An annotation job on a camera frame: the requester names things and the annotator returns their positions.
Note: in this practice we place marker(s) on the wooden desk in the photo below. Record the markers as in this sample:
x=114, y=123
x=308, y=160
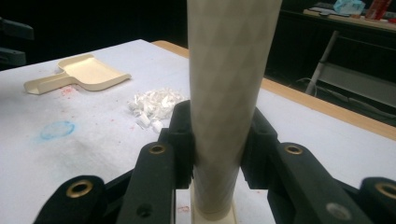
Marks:
x=351, y=21

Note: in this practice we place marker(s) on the red packet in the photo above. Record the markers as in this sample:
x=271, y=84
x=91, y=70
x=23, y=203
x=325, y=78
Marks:
x=378, y=8

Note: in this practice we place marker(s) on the beige hand brush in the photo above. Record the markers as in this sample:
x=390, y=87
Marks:
x=227, y=93

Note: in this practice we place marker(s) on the white metal stand leg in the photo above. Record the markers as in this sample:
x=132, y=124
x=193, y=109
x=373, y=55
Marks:
x=322, y=62

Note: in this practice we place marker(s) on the pile of white paper scraps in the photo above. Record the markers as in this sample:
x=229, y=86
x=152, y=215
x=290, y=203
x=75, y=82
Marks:
x=155, y=104

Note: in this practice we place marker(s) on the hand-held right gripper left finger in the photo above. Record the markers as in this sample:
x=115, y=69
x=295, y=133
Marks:
x=182, y=155

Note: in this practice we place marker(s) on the grey shelf board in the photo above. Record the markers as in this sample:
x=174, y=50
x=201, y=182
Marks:
x=358, y=82

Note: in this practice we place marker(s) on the light blue plastic bag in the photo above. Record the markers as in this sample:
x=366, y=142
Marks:
x=348, y=6

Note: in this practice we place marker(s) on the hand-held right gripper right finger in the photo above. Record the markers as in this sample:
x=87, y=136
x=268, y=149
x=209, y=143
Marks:
x=260, y=155

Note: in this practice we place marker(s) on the beige dustpan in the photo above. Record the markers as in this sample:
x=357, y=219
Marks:
x=90, y=73

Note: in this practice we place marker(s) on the dark chair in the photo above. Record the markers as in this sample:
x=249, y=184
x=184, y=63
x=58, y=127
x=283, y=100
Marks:
x=14, y=43

